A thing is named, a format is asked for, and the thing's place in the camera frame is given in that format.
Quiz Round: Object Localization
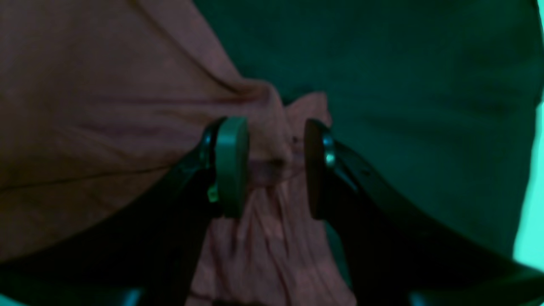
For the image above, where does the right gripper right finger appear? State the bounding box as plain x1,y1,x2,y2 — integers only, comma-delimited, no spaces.
304,119,544,306

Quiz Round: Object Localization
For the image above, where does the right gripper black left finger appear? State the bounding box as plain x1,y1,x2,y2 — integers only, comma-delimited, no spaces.
1,117,250,306

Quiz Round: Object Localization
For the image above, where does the maroon long-sleeve T-shirt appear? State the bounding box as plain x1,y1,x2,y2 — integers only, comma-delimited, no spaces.
1,0,356,306

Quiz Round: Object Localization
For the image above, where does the black table cloth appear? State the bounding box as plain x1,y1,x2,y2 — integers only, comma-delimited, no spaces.
192,0,543,306

